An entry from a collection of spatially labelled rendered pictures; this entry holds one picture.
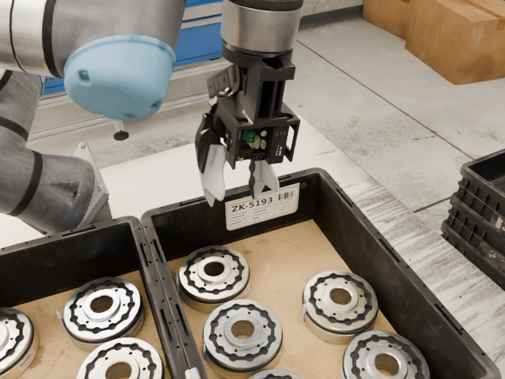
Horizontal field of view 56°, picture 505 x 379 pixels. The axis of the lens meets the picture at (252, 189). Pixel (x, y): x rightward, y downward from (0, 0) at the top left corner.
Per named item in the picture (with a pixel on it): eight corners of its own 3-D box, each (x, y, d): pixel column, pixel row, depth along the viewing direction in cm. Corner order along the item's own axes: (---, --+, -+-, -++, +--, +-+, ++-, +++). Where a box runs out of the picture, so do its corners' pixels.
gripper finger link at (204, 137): (189, 173, 55) (210, 104, 51) (185, 165, 56) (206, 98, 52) (226, 175, 58) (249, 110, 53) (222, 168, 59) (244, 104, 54)
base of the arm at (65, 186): (44, 198, 93) (-8, 182, 87) (87, 144, 89) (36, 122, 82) (52, 256, 84) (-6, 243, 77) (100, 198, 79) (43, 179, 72)
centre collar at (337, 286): (316, 290, 66) (316, 287, 66) (346, 280, 67) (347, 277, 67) (333, 318, 63) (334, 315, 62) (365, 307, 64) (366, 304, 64)
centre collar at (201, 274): (192, 264, 70) (192, 261, 69) (224, 254, 71) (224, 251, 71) (203, 289, 66) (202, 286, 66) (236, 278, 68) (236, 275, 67)
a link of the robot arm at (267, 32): (213, -14, 46) (287, -12, 49) (210, 34, 49) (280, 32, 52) (240, 12, 41) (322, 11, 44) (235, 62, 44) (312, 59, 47)
